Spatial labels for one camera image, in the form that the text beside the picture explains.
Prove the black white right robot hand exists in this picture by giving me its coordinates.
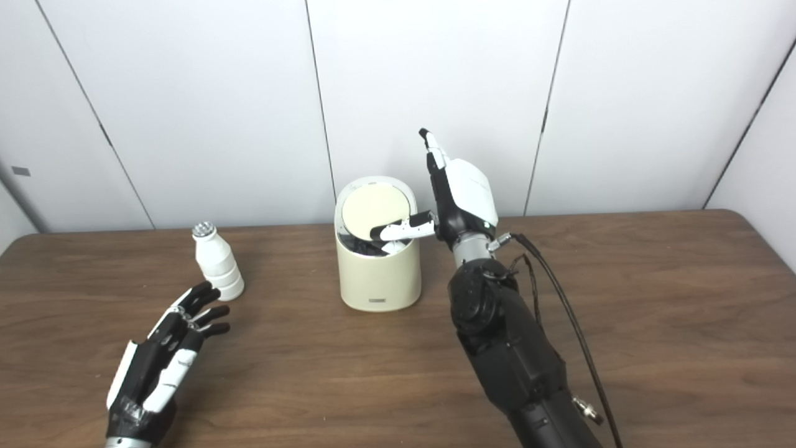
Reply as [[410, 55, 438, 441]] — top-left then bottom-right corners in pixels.
[[370, 128, 500, 253]]

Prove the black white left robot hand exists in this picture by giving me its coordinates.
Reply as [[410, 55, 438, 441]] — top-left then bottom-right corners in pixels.
[[104, 281, 231, 444]]

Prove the cream round bin lid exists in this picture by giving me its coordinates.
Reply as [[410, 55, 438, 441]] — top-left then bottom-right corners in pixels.
[[341, 184, 411, 238]]

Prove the cream-colored round bin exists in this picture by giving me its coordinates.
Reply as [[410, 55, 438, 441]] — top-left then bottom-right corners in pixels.
[[335, 176, 422, 312]]

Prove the small white plastic bottle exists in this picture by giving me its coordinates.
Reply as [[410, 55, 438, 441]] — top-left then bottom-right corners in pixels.
[[192, 222, 245, 302]]

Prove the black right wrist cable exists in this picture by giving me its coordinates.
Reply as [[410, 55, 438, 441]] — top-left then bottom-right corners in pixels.
[[497, 233, 624, 448]]

